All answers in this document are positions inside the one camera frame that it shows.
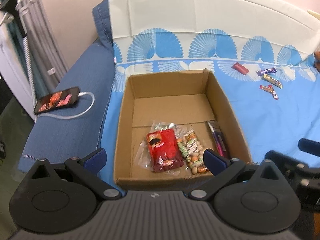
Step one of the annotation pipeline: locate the clear bag of candies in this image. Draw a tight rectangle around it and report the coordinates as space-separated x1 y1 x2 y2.
136 121 190 173

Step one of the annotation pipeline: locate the blue fan-print bedsheet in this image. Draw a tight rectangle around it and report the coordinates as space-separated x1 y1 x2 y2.
100 0 320 205

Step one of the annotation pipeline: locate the clear bag of peanuts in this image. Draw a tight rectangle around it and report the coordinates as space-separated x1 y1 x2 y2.
175 127 210 175

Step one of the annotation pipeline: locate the blue sofa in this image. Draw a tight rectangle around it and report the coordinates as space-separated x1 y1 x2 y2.
19 0 115 173

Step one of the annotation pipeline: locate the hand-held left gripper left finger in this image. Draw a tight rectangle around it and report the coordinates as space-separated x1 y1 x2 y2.
31 148 123 202

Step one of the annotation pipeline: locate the long purple bar packet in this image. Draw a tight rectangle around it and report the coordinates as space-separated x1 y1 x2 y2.
207 120 229 158

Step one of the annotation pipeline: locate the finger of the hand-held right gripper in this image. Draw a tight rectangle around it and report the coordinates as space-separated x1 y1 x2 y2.
299 138 320 155

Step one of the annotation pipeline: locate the black smartphone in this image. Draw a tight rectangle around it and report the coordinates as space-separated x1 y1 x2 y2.
34 87 80 115

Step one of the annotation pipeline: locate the purple candy wrapper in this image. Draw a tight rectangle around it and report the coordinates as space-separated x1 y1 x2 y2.
256 67 277 77

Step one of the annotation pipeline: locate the brown cardboard box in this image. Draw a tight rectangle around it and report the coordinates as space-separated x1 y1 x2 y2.
113 69 253 192

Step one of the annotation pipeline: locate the gooseneck phone holder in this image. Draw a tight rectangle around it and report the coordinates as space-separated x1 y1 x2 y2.
0 0 53 38

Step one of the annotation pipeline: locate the white charging cable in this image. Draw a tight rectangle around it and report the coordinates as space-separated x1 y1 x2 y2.
37 91 95 120

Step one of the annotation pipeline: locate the large red pouch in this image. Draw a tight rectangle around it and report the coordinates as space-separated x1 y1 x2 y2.
146 129 185 173

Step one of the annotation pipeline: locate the grey curtain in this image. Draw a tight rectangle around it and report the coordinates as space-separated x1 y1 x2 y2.
12 0 70 100

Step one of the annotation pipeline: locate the yellow snack packet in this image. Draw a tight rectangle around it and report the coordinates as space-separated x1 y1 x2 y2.
262 74 283 89

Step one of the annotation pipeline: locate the small red packet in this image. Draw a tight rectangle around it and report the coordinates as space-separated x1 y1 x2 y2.
231 62 249 76

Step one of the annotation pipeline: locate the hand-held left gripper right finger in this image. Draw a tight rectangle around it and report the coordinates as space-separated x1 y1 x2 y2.
187 149 283 202

